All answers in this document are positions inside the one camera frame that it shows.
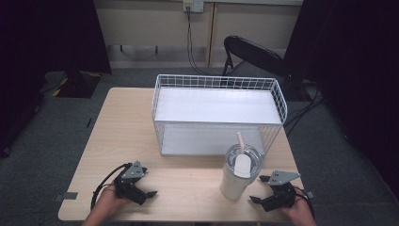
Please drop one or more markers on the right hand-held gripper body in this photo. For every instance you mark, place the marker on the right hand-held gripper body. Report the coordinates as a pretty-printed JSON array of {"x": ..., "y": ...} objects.
[{"x": 281, "y": 193}]

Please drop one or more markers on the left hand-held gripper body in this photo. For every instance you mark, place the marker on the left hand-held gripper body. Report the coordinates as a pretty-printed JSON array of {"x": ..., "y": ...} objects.
[{"x": 129, "y": 183}]

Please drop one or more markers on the white tumbler with straw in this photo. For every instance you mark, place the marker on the white tumbler with straw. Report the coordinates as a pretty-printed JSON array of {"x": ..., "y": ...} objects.
[{"x": 233, "y": 185}]

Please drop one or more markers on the person's right hand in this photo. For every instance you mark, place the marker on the person's right hand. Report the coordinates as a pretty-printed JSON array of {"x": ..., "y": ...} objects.
[{"x": 298, "y": 210}]

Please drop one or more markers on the person's left hand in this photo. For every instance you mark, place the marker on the person's left hand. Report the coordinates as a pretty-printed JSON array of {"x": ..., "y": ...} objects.
[{"x": 108, "y": 202}]

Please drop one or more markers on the grey tape piece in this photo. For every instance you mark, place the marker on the grey tape piece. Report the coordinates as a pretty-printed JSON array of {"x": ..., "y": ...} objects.
[
  {"x": 310, "y": 194},
  {"x": 66, "y": 196}
]

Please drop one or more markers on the black floor tape piece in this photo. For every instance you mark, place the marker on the black floor tape piece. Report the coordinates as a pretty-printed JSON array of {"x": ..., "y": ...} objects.
[{"x": 89, "y": 122}]

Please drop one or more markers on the black stand base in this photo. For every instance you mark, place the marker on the black stand base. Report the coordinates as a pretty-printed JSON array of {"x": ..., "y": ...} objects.
[{"x": 78, "y": 86}]

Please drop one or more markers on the black folding chair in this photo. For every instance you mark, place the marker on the black folding chair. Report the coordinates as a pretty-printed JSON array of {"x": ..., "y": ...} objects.
[{"x": 251, "y": 50}]

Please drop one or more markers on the dark curtain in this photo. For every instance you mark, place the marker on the dark curtain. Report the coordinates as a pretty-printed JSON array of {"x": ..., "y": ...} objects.
[
  {"x": 47, "y": 34},
  {"x": 360, "y": 62}
]

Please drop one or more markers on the white wall socket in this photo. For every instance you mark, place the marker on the white wall socket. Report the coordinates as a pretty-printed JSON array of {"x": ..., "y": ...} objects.
[{"x": 197, "y": 6}]

